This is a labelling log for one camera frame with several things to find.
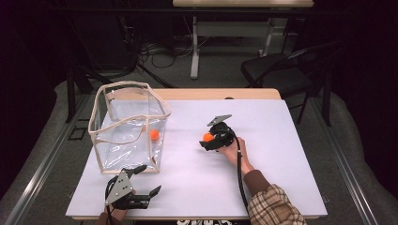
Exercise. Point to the dark curtain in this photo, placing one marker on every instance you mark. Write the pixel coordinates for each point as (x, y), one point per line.
(369, 93)
(18, 93)

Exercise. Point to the person's left hand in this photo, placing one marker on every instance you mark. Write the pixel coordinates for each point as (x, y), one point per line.
(118, 214)

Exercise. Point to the black table grommet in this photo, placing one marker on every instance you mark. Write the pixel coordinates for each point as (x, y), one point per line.
(229, 98)

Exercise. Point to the black folding chair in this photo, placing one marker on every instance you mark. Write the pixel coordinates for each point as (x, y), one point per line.
(275, 75)

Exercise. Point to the clear plastic bag beige trim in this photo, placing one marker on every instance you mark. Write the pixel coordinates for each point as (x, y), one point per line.
(125, 146)

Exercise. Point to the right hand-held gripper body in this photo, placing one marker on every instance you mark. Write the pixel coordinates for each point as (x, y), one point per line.
(223, 136)

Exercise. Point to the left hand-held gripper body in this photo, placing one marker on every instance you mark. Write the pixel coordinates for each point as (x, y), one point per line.
(120, 189)

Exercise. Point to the white table mat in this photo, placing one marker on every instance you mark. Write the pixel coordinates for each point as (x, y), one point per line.
(281, 140)

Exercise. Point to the black metal frame post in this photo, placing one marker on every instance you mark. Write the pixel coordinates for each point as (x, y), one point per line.
(71, 100)
(327, 103)

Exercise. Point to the white desk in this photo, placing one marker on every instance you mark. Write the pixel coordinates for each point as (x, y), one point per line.
(195, 47)

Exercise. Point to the black tripod stand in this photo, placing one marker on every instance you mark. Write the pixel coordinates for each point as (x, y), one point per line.
(153, 76)

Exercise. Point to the orange ball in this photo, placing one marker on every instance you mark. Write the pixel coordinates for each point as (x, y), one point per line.
(154, 134)
(207, 137)

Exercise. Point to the grey metal floor rail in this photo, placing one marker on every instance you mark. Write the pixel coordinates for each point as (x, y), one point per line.
(350, 181)
(37, 175)

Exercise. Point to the wooden table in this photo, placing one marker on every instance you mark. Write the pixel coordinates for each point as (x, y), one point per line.
(194, 93)

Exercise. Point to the person's right hand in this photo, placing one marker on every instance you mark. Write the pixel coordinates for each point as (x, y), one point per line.
(234, 154)

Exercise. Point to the black white printed clothing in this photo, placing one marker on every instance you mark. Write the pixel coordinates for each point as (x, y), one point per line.
(203, 222)

